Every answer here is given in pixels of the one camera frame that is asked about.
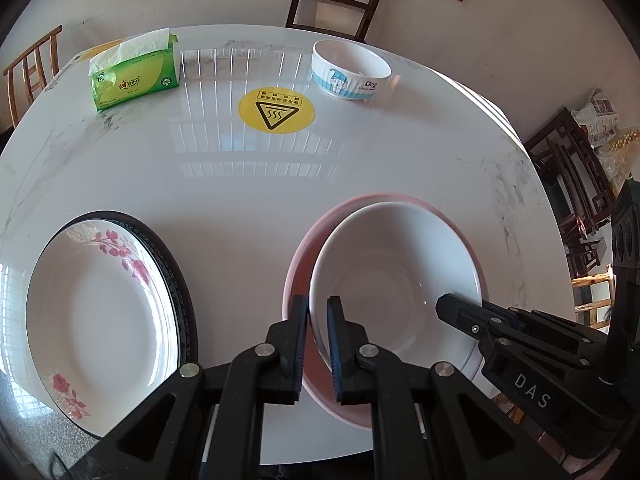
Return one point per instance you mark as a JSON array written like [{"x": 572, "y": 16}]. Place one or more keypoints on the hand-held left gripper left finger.
[{"x": 300, "y": 340}]

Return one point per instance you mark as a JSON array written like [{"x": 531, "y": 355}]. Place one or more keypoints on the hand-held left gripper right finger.
[{"x": 334, "y": 355}]

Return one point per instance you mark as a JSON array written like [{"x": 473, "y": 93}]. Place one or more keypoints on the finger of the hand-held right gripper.
[
  {"x": 510, "y": 313},
  {"x": 460, "y": 312}
]

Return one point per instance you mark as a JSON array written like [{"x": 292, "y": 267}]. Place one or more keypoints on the pink bowl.
[{"x": 296, "y": 280}]

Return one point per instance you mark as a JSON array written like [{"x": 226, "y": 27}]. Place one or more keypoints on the large white bowl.
[{"x": 390, "y": 270}]

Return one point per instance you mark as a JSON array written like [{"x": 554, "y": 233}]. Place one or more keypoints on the light wooden stool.
[{"x": 592, "y": 305}]

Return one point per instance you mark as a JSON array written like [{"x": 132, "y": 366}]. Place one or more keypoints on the yellow packaged goods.
[{"x": 622, "y": 150}]

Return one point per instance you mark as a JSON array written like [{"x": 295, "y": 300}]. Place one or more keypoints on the white plate with pink flowers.
[{"x": 100, "y": 310}]

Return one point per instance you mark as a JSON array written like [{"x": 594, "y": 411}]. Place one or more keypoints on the printed plastic bag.
[{"x": 597, "y": 112}]

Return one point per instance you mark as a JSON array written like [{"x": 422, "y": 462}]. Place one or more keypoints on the yellow round warning sticker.
[{"x": 260, "y": 120}]

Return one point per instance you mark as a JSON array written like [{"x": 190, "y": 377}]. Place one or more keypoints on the small white cartoon bowl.
[{"x": 345, "y": 82}]

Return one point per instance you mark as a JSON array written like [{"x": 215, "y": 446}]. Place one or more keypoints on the green tissue pack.
[{"x": 135, "y": 82}]

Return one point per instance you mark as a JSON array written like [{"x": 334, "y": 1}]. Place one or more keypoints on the light wooden chair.
[{"x": 35, "y": 50}]

